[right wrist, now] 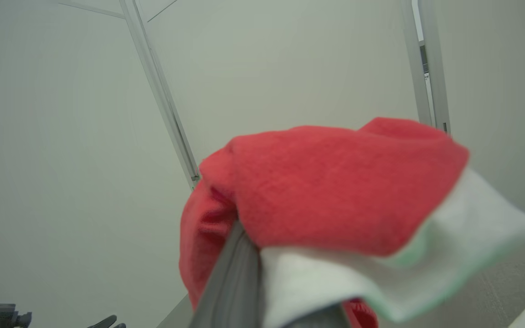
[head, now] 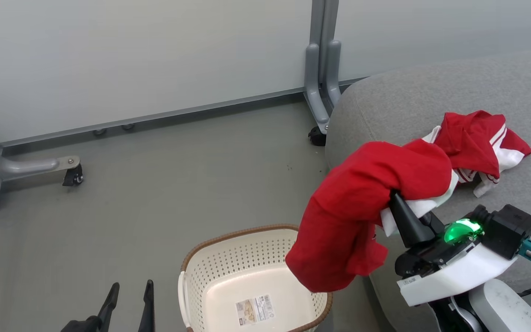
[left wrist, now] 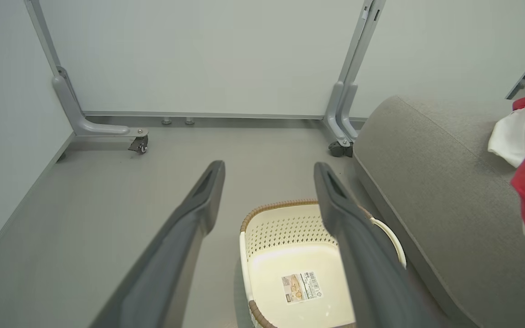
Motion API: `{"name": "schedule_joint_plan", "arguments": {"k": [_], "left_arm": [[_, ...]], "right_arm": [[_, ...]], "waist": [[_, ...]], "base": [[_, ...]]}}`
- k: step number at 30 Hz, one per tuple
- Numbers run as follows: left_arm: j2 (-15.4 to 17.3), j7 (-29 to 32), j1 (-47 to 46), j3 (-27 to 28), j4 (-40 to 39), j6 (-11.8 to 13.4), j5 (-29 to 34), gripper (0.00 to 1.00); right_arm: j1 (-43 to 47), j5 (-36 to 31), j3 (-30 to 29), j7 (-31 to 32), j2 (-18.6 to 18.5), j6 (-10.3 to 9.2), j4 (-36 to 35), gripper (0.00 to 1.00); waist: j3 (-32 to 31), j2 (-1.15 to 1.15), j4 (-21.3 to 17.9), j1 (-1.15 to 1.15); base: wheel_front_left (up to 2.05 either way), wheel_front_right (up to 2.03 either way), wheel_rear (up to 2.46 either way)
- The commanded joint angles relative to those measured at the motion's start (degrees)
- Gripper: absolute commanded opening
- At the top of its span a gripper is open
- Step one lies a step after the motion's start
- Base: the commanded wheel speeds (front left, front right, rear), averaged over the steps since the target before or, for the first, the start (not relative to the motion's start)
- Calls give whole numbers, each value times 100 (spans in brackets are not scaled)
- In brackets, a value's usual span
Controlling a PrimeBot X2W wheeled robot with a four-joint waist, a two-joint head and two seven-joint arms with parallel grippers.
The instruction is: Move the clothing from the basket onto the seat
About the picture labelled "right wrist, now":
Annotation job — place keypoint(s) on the grey metal wall frame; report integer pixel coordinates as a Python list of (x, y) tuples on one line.
[(162, 91), (429, 68)]

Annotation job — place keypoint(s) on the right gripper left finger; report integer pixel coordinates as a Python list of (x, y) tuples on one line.
[(235, 287)]

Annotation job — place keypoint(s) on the grey fabric sofa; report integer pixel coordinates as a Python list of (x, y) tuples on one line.
[(495, 291)]

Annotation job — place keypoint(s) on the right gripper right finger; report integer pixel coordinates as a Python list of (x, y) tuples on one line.
[(319, 320)]

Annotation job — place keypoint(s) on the red and white garment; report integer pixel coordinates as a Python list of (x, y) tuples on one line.
[(335, 182)]

